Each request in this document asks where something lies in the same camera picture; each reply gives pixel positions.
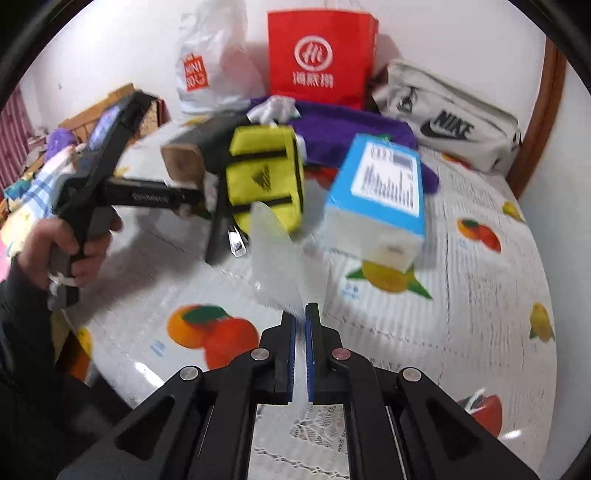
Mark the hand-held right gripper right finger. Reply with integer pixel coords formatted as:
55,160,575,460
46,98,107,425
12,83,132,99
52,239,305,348
305,302,539,480

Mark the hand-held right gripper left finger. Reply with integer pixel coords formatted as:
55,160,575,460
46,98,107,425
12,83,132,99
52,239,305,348
55,311,298,480

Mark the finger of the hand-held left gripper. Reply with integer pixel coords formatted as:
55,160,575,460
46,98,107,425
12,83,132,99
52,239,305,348
187,185,218,217

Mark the yellow pouch with black trim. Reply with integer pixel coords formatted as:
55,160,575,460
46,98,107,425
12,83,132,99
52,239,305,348
205,124,306,266

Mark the person's left forearm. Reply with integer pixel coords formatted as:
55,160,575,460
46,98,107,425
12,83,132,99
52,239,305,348
0,256,58,370

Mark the person's left hand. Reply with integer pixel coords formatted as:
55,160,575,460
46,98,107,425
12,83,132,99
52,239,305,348
18,215,125,301

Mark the purple cloth bundle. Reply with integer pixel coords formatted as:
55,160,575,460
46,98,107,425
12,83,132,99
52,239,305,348
46,128,77,160

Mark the wooden furniture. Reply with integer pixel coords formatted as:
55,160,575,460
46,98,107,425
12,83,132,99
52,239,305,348
58,83,169,144

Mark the black box with brown end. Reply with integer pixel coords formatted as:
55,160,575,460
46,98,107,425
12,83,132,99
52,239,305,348
160,113,252,192

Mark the colourful printed bedding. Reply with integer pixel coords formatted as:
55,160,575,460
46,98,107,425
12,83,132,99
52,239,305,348
0,143,88,259

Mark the red striped curtain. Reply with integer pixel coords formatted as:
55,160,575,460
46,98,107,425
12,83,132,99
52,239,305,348
0,88,35,190

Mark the fruit print tablecloth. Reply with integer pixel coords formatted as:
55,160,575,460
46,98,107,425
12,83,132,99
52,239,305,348
55,111,561,480

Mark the white plastic shopping bag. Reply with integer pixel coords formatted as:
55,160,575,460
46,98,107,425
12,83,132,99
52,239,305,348
174,0,269,116

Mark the blue tissue pack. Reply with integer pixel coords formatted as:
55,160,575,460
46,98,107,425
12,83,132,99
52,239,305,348
321,134,428,271

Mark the purple towel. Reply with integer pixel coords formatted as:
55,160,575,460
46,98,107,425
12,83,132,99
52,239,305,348
247,95,439,195

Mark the red paper bag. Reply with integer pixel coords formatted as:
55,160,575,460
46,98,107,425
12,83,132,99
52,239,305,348
267,10,380,112

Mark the person's dark clothing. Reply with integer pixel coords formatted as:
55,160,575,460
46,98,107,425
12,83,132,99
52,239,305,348
0,360,139,480

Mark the grey waist bag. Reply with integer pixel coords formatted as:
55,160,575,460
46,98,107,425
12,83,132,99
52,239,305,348
372,59,522,174

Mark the white cord tie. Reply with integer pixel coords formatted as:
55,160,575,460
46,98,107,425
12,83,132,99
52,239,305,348
46,271,77,296

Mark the brown wooden frame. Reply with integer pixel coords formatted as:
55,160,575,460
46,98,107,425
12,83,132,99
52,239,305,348
505,37,568,199

